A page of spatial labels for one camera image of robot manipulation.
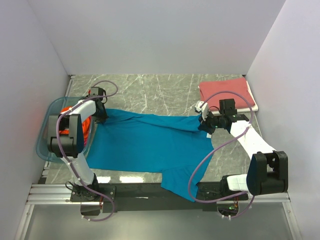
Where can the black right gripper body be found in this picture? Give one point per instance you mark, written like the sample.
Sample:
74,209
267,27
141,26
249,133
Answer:
212,122

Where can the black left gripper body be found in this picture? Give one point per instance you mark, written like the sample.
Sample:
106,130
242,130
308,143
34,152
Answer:
101,115

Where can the blue t-shirt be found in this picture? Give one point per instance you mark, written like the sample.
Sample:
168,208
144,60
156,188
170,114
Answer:
170,145

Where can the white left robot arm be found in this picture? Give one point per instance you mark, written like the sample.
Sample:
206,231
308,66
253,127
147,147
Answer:
66,137

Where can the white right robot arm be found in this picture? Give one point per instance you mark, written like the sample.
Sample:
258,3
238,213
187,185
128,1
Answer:
268,168

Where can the folded red t-shirt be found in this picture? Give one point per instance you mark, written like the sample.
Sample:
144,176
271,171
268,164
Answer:
237,85

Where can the orange t-shirt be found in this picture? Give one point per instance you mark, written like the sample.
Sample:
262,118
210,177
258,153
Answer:
86,125

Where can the clear teal plastic bin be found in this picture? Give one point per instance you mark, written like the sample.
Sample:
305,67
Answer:
47,130

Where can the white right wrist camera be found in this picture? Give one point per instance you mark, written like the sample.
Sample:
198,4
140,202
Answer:
202,108

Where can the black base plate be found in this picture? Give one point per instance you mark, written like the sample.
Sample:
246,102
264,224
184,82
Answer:
133,197

